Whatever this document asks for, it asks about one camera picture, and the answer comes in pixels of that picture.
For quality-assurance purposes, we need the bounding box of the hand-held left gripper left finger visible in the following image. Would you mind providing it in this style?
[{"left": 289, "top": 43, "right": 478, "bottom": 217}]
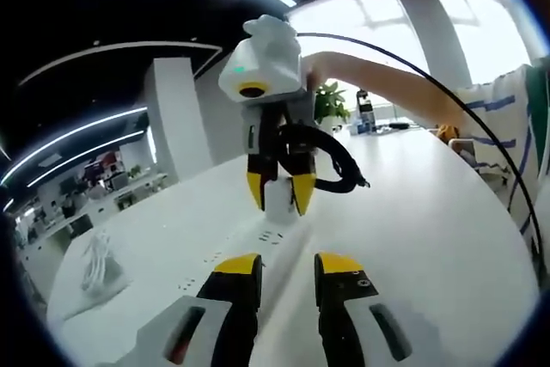
[{"left": 137, "top": 253, "right": 264, "bottom": 367}]

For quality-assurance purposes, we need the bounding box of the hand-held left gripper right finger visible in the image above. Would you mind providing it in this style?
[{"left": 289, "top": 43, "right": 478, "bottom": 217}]
[{"left": 313, "top": 250, "right": 413, "bottom": 367}]

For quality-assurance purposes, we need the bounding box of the white charger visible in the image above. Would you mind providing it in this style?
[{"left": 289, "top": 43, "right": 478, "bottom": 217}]
[{"left": 264, "top": 180, "right": 298, "bottom": 223}]

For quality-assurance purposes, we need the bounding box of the black charger cable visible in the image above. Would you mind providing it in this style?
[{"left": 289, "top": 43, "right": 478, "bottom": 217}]
[{"left": 274, "top": 123, "right": 370, "bottom": 194}]

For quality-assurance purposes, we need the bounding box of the white power strip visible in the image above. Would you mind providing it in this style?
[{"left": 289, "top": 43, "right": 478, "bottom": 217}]
[{"left": 169, "top": 216, "right": 319, "bottom": 367}]

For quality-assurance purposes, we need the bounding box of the ceiling strip light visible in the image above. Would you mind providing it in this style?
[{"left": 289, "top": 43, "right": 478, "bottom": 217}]
[{"left": 0, "top": 107, "right": 148, "bottom": 186}]

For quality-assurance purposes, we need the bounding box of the potted green plant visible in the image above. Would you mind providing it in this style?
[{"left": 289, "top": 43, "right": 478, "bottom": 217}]
[{"left": 313, "top": 79, "right": 351, "bottom": 136}]

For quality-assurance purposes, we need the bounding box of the blue and black device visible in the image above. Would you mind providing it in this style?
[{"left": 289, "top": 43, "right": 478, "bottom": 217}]
[{"left": 352, "top": 87, "right": 378, "bottom": 134}]

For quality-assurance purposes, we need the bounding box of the yellow object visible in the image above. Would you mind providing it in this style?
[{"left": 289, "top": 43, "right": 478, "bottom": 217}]
[{"left": 436, "top": 124, "right": 461, "bottom": 141}]

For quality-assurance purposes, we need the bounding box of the row of white office desks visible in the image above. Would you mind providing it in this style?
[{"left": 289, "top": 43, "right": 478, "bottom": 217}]
[{"left": 15, "top": 171, "right": 168, "bottom": 252}]

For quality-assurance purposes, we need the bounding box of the person's white striped shirt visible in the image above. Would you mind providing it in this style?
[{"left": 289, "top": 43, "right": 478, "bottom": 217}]
[{"left": 455, "top": 55, "right": 550, "bottom": 256}]

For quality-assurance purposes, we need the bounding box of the white power strip cable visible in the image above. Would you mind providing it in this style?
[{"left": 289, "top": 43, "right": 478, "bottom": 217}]
[{"left": 64, "top": 229, "right": 134, "bottom": 321}]

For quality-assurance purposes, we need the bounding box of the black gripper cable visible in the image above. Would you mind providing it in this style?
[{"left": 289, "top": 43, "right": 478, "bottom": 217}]
[{"left": 296, "top": 30, "right": 543, "bottom": 265}]

